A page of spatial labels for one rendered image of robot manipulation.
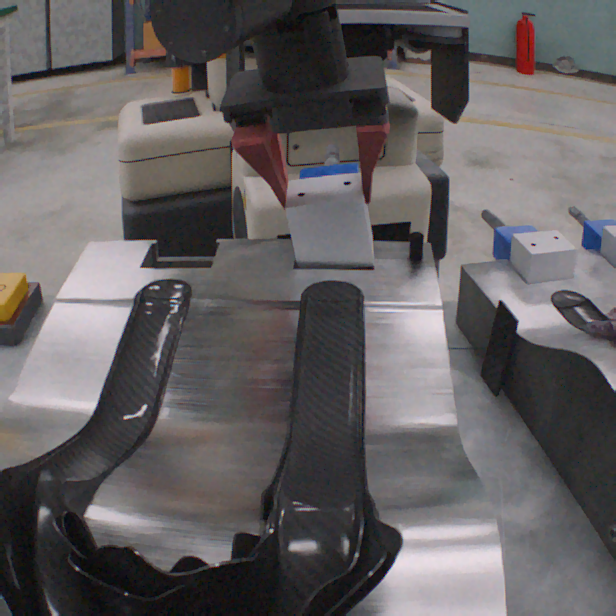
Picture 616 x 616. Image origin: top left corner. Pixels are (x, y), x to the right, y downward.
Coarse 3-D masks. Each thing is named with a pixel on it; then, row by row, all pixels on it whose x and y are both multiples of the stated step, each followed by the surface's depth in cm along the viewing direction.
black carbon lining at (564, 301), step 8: (552, 296) 56; (560, 296) 56; (568, 296) 56; (576, 296) 56; (584, 296) 56; (560, 304) 55; (568, 304) 55; (576, 304) 55; (584, 304) 55; (592, 304) 55; (560, 312) 53; (568, 312) 54; (576, 312) 55; (584, 312) 54; (592, 312) 54; (600, 312) 53; (568, 320) 52; (576, 320) 53; (584, 320) 53; (592, 320) 53; (600, 320) 53; (584, 328) 52
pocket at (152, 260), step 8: (152, 248) 56; (216, 248) 56; (152, 256) 56; (144, 264) 54; (152, 264) 56; (160, 264) 57; (168, 264) 57; (176, 264) 57; (184, 264) 57; (192, 264) 57; (200, 264) 57; (208, 264) 56
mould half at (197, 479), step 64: (128, 256) 54; (256, 256) 53; (384, 256) 53; (64, 320) 47; (192, 320) 47; (256, 320) 47; (384, 320) 47; (64, 384) 42; (192, 384) 42; (256, 384) 42; (384, 384) 42; (448, 384) 42; (0, 448) 31; (192, 448) 36; (256, 448) 36; (384, 448) 36; (448, 448) 36; (128, 512) 26; (192, 512) 27; (256, 512) 27; (384, 512) 27; (448, 512) 27; (448, 576) 23
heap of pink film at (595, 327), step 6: (612, 312) 48; (612, 318) 46; (588, 324) 50; (594, 324) 50; (600, 324) 47; (606, 324) 46; (612, 324) 45; (588, 330) 49; (594, 330) 48; (600, 330) 48; (606, 330) 46; (612, 330) 46; (612, 336) 45
